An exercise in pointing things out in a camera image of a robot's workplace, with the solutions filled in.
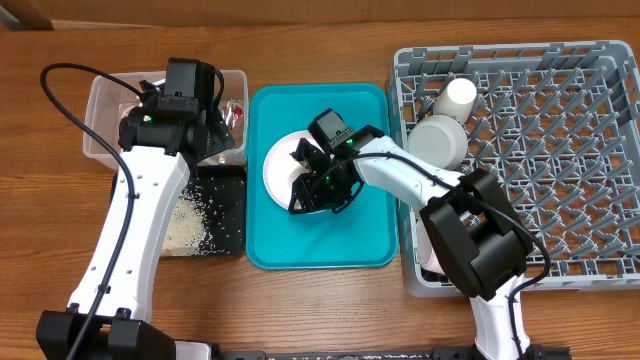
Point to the pile of rice grains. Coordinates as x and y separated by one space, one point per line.
187 225

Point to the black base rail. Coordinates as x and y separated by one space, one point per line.
350 356

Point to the grey-rimmed white bowl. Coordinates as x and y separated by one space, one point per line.
440 141

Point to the teal serving tray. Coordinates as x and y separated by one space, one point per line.
364 234

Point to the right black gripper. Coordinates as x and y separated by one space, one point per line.
301 194

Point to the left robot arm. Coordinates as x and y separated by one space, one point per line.
161 141

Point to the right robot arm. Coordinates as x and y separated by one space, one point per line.
476 235

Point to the small white plate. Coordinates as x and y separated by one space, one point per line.
425 253

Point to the clear plastic waste bin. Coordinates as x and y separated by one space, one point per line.
109 102

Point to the white paper cup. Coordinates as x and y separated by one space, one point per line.
456 100

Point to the large white plate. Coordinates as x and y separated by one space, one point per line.
280 169

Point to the grey dishwasher rack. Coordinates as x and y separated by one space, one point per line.
557 124

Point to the red foil snack wrapper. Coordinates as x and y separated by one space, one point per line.
233 115

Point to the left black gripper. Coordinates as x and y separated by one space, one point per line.
220 138

